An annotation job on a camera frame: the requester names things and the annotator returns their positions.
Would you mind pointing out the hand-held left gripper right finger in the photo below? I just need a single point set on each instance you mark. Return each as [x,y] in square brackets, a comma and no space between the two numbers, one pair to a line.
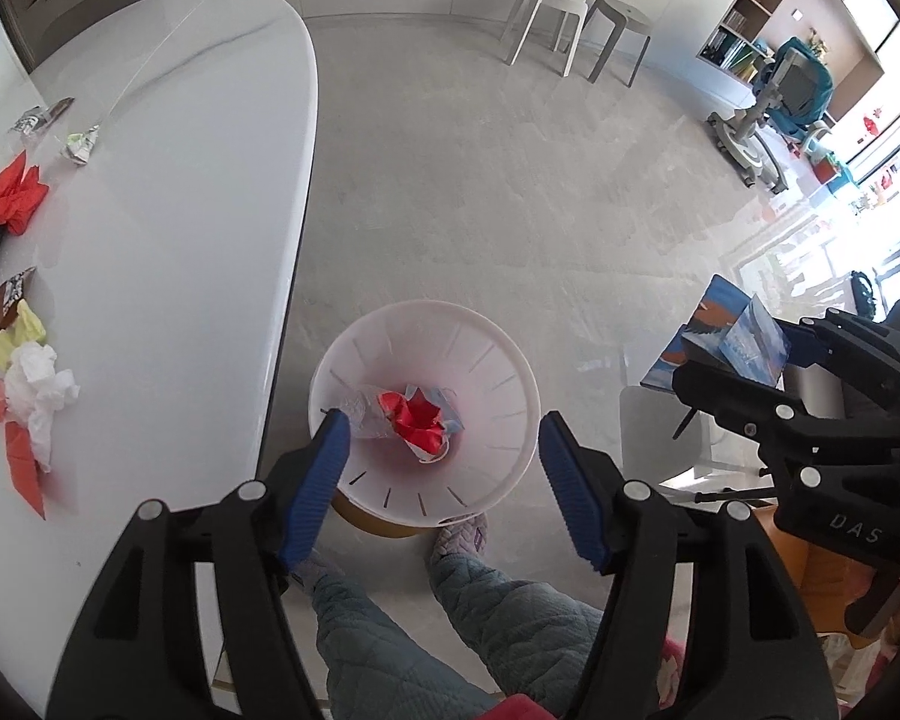
[571,491]

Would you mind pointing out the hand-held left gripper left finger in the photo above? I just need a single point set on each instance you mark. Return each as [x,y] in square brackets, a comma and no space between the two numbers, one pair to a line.
[316,487]

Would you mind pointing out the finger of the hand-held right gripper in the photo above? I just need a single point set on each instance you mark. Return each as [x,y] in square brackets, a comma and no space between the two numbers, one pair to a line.
[862,352]
[735,397]

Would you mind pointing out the blue printed packet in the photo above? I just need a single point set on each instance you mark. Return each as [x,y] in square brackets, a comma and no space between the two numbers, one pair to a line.
[750,337]

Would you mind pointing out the white plastic trash bin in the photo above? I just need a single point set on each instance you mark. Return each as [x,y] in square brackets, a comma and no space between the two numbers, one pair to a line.
[480,360]

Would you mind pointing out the clear plastic snack wrapper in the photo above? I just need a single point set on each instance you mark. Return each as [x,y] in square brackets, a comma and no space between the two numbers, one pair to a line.
[37,120]

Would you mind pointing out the tan round stool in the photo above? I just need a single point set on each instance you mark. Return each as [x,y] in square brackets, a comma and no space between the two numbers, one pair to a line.
[367,521]

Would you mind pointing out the grey quilted slipper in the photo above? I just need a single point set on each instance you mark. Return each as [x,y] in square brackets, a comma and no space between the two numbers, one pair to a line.
[457,536]
[307,571]

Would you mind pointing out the red crumpled paper ball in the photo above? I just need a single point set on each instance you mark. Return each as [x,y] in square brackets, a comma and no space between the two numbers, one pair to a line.
[416,420]

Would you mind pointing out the person's right leg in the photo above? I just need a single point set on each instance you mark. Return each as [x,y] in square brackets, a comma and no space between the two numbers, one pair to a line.
[510,615]

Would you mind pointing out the person's leg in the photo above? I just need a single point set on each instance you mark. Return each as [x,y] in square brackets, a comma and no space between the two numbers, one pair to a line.
[510,615]
[367,645]

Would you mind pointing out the person's left leg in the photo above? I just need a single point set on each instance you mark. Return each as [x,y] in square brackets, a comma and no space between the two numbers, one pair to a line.
[367,645]

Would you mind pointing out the pink garment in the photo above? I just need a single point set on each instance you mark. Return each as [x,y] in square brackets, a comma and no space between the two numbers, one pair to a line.
[525,709]

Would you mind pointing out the teal and grey study chair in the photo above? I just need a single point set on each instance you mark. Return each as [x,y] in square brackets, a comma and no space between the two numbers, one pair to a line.
[791,90]

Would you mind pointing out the orange-red folded paper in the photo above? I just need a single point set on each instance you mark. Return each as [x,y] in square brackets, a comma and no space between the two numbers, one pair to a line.
[24,465]

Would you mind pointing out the white crumpled tissue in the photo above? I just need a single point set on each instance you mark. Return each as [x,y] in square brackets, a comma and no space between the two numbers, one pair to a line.
[37,390]

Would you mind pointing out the yellow crumpled paper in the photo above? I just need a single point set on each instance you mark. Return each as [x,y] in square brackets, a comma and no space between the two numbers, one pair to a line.
[16,336]

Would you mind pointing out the brown snack wrapper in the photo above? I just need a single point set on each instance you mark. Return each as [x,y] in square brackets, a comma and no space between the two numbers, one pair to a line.
[11,298]

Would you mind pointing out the wooden open bookshelf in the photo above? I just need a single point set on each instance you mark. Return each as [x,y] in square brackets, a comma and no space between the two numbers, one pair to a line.
[765,0]

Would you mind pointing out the grey plastic stool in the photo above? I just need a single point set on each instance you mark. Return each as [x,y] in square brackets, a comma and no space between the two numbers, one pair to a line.
[621,22]

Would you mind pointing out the green and white crumpled wrapper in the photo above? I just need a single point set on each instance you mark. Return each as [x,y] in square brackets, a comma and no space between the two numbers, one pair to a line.
[82,144]

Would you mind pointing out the large red crumpled paper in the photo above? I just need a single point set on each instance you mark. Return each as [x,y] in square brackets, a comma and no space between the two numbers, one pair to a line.
[15,199]

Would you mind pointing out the white plastic stool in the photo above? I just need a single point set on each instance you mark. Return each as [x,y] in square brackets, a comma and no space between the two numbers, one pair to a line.
[546,11]

